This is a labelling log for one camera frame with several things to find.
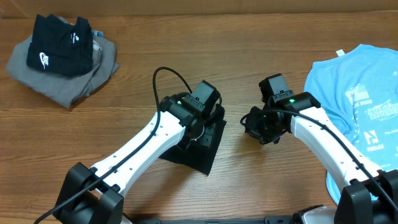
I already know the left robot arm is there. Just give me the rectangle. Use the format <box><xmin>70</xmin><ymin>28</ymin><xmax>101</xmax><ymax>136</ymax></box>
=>
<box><xmin>53</xmin><ymin>81</ymin><xmax>225</xmax><ymax>224</ymax></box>

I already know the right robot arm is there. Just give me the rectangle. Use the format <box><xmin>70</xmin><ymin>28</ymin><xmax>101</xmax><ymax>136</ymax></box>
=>
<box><xmin>240</xmin><ymin>73</ymin><xmax>397</xmax><ymax>224</ymax></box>

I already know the folded light blue garment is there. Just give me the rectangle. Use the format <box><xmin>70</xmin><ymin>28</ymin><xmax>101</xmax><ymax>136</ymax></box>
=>
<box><xmin>91</xmin><ymin>30</ymin><xmax>104</xmax><ymax>37</ymax></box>

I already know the light blue t-shirt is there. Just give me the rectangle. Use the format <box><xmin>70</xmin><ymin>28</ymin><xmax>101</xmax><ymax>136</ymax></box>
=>
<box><xmin>303</xmin><ymin>44</ymin><xmax>398</xmax><ymax>206</ymax></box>

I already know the folded grey garment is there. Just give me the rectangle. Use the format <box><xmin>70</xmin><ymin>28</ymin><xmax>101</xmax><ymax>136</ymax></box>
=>
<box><xmin>6</xmin><ymin>31</ymin><xmax>119</xmax><ymax>108</ymax></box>

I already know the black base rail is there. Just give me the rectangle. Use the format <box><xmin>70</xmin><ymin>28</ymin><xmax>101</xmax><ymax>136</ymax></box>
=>
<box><xmin>134</xmin><ymin>216</ymin><xmax>295</xmax><ymax>224</ymax></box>

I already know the folded black Nike shirt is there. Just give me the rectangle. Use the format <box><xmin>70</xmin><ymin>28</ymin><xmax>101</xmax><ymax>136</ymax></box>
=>
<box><xmin>26</xmin><ymin>14</ymin><xmax>93</xmax><ymax>77</ymax></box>

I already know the black t-shirt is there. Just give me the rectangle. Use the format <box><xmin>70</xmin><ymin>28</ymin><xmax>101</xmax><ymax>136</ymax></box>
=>
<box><xmin>160</xmin><ymin>118</ymin><xmax>226</xmax><ymax>175</ymax></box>

